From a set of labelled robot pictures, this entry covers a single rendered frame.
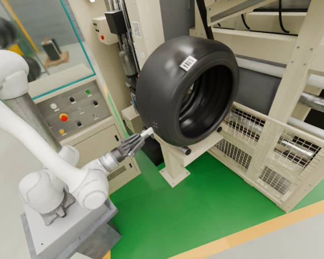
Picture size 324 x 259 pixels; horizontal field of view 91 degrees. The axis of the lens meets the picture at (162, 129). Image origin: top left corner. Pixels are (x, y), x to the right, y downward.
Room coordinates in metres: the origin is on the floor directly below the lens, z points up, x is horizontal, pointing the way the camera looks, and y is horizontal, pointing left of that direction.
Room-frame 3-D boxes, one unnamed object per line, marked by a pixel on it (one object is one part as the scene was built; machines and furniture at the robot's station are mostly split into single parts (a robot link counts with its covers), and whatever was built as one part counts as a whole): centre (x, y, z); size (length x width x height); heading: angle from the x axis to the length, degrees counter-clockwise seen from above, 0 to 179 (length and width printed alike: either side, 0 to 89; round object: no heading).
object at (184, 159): (0.76, -0.05, 0.83); 0.36 x 0.09 x 0.06; 27
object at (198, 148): (0.82, -0.17, 0.80); 0.37 x 0.36 x 0.02; 117
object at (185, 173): (1.04, -0.04, 0.01); 0.27 x 0.27 x 0.02; 27
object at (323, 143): (0.77, -0.57, 0.65); 0.90 x 0.02 x 0.70; 27
